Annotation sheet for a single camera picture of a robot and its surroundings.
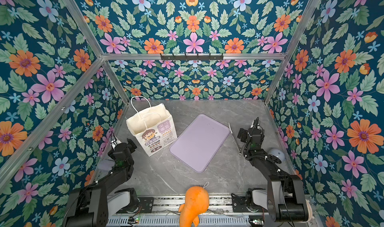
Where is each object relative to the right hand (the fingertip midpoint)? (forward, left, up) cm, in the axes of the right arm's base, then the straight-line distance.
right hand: (250, 129), depth 89 cm
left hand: (-6, +76, +1) cm, 76 cm away
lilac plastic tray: (-3, +31, -12) cm, 34 cm away
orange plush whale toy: (-37, +31, -3) cm, 49 cm away
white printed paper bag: (-7, +54, +15) cm, 56 cm away
